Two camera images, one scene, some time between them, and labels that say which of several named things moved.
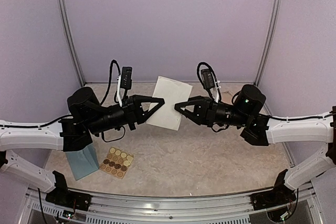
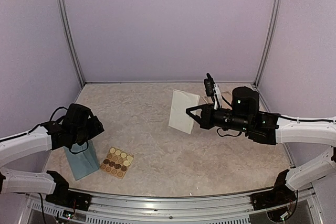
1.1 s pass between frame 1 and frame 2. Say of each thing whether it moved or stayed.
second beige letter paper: stayed
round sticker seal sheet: stayed
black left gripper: moved
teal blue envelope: stayed
